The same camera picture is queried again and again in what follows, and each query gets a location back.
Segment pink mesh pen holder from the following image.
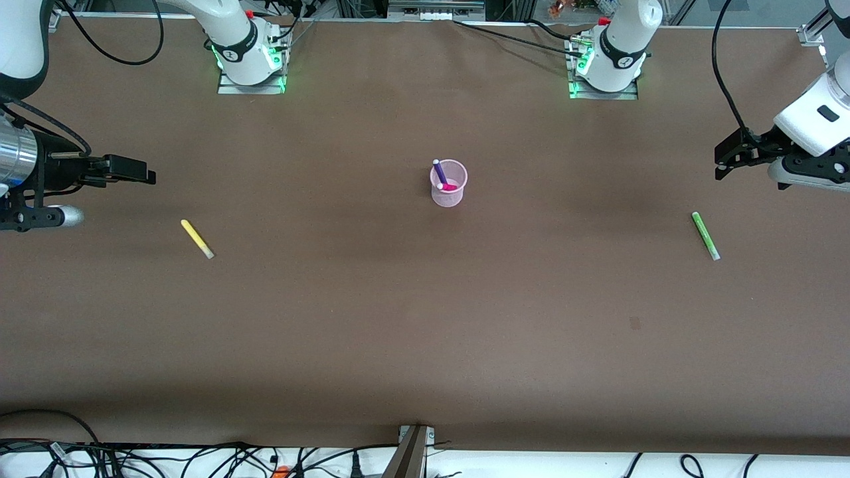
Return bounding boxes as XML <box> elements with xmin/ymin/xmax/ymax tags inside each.
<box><xmin>429</xmin><ymin>159</ymin><xmax>469</xmax><ymax>208</ymax></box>

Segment green marker pen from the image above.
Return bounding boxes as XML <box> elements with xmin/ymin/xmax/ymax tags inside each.
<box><xmin>691</xmin><ymin>211</ymin><xmax>721</xmax><ymax>262</ymax></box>

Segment yellow marker pen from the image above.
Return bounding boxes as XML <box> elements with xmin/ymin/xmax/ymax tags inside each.
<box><xmin>181</xmin><ymin>219</ymin><xmax>216</xmax><ymax>260</ymax></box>

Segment aluminium corner bracket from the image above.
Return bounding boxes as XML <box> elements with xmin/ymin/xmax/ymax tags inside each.
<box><xmin>797</xmin><ymin>12</ymin><xmax>831</xmax><ymax>47</ymax></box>

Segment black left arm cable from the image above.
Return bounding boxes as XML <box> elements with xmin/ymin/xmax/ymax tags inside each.
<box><xmin>711</xmin><ymin>0</ymin><xmax>752</xmax><ymax>131</ymax></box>

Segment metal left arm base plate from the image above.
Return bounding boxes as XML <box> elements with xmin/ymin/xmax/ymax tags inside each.
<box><xmin>568</xmin><ymin>80</ymin><xmax>639</xmax><ymax>101</ymax></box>

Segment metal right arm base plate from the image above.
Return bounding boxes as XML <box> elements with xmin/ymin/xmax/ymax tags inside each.
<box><xmin>217</xmin><ymin>70</ymin><xmax>287</xmax><ymax>95</ymax></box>

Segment black looping floor cable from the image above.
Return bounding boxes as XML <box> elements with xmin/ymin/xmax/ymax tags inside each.
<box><xmin>0</xmin><ymin>409</ymin><xmax>102</xmax><ymax>447</ymax></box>

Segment black cable across table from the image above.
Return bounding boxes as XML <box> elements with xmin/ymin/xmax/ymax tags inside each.
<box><xmin>453</xmin><ymin>19</ymin><xmax>586</xmax><ymax>55</ymax></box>

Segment metal table clamp bracket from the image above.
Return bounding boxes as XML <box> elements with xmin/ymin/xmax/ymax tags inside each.
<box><xmin>383</xmin><ymin>425</ymin><xmax>436</xmax><ymax>478</ymax></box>

